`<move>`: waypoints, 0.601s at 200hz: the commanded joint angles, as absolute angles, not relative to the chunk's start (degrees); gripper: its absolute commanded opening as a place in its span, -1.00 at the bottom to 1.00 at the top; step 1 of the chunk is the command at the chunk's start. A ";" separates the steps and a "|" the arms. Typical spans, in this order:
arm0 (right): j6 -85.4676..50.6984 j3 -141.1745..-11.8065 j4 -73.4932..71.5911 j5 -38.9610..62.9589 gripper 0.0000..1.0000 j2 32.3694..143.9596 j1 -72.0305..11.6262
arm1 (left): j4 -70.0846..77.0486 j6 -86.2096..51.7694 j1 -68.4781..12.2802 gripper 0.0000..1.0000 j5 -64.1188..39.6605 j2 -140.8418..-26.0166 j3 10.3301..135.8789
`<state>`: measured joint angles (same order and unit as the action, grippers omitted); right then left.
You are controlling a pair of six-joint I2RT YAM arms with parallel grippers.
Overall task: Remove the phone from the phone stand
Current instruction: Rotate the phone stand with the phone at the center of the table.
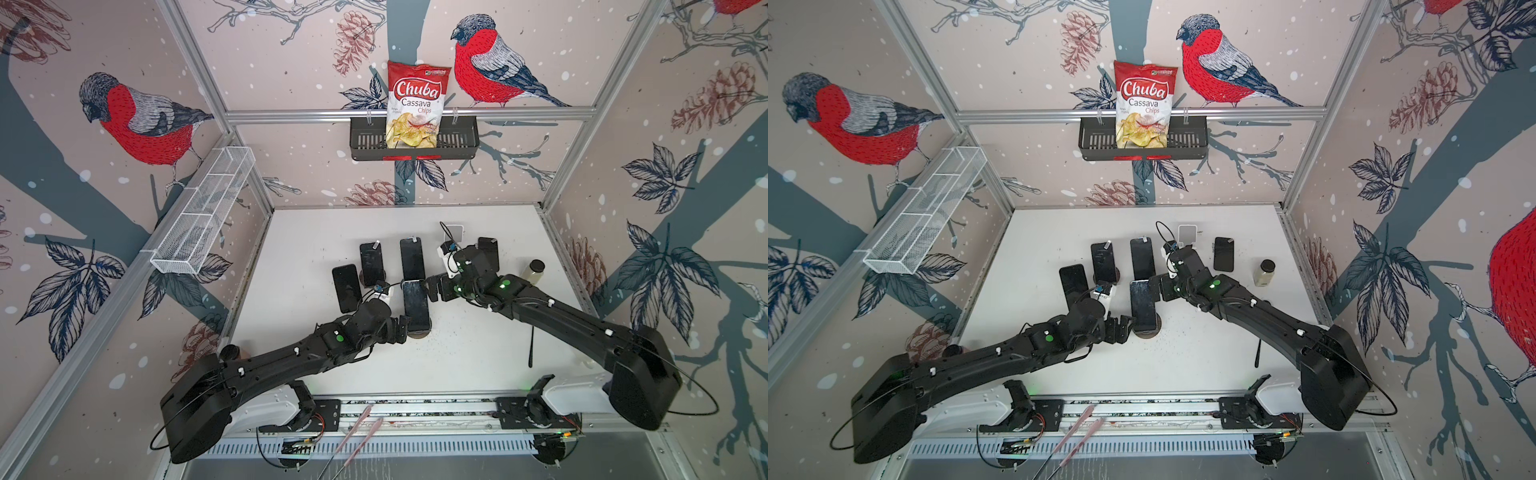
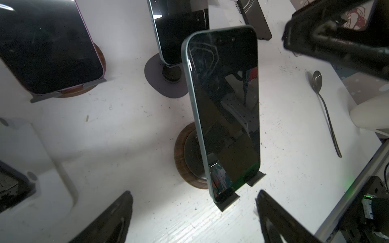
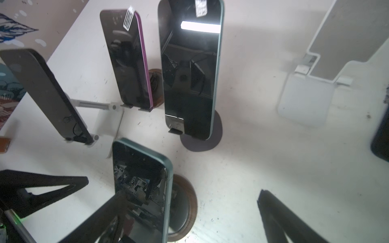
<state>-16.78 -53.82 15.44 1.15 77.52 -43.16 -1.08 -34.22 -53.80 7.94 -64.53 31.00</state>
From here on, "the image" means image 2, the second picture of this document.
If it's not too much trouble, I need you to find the dark metal spoon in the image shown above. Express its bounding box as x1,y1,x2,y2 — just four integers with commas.
311,70,342,158

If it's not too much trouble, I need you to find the white mug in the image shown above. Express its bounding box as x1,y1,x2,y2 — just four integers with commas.
349,93,389,137

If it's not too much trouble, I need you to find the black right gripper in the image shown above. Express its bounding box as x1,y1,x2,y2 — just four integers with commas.
282,1,389,80

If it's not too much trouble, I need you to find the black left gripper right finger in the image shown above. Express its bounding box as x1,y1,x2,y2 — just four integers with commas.
256,190,320,243

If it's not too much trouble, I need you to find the round wooden phone stand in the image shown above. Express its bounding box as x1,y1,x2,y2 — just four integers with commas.
174,122,267,213

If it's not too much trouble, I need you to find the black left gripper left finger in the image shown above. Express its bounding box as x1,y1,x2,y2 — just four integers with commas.
71,191,133,243

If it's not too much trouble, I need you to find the white left phone stand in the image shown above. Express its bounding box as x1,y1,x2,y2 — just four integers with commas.
1,118,78,243

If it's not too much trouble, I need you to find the black phone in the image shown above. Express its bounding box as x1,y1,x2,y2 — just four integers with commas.
237,0,272,41
147,0,209,66
1,0,104,95
1,161,36,213

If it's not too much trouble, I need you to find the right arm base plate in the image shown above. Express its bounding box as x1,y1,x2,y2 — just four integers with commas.
339,176,389,243

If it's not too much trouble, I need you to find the green phone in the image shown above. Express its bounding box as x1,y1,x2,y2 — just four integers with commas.
181,25,260,204

